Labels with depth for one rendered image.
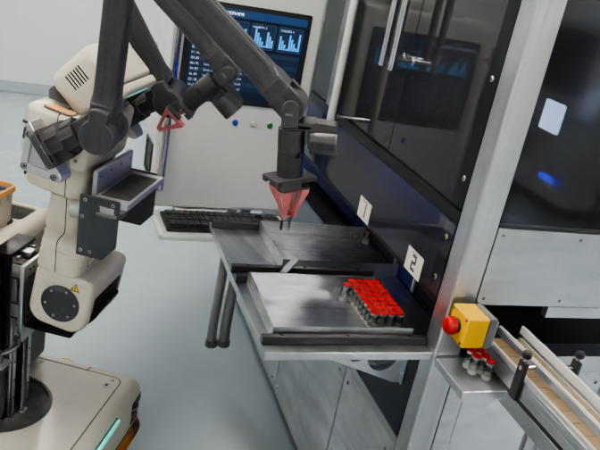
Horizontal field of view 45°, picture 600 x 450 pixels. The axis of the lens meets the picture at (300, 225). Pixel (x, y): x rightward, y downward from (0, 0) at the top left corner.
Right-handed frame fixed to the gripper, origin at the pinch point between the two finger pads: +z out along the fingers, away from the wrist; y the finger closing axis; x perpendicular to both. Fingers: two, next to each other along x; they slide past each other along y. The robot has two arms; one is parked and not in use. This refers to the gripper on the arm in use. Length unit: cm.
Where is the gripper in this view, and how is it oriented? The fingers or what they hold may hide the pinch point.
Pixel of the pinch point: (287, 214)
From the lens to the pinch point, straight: 157.5
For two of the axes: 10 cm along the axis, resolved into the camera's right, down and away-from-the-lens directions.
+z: -0.5, 9.2, 3.8
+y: 8.6, -1.5, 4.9
